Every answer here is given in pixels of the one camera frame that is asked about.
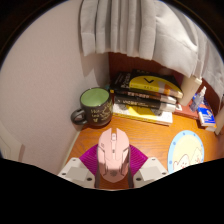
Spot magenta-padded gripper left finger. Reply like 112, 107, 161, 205
57, 144, 101, 189

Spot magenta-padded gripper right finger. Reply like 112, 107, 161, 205
128, 144, 170, 188

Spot pink computer mouse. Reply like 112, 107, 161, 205
96, 127, 131, 183

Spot round cartoon mouse pad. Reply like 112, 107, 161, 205
167, 130, 205, 174

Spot yellow and white book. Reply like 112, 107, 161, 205
112, 103, 174, 127

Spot dark mug green inside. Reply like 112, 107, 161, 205
70, 87, 114, 128

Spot flat red book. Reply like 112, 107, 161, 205
173, 101, 201, 120

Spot blue book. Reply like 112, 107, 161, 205
197, 103, 218, 128

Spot clear spray bottle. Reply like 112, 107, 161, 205
189, 85, 207, 113

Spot white pleated curtain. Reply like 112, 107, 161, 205
78, 0, 224, 89

